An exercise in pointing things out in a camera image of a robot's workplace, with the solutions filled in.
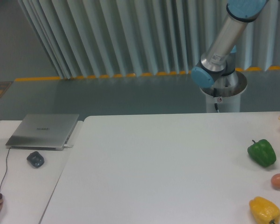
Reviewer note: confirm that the dark grey earbuds case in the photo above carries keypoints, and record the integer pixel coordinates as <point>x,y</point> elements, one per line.
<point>35,159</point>

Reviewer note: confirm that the white folding partition screen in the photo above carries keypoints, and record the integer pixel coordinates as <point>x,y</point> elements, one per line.
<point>135,37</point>

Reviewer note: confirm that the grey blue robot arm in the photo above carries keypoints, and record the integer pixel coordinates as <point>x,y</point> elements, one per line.
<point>213,63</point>

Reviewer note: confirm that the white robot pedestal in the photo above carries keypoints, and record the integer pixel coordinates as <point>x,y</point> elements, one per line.
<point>225,94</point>

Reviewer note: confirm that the green bell pepper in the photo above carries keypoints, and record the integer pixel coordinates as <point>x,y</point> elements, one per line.
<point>262,153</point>

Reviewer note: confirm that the yellow bell pepper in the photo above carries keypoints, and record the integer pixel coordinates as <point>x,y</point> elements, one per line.
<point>264,211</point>

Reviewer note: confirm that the silver closed laptop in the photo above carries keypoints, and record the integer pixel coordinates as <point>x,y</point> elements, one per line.
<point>43,131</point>

